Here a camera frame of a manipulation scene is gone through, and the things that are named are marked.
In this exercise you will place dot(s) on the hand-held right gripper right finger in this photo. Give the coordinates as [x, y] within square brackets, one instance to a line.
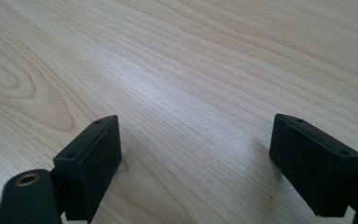
[313, 168]

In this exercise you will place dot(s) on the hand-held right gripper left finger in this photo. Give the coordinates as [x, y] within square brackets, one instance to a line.
[90, 165]

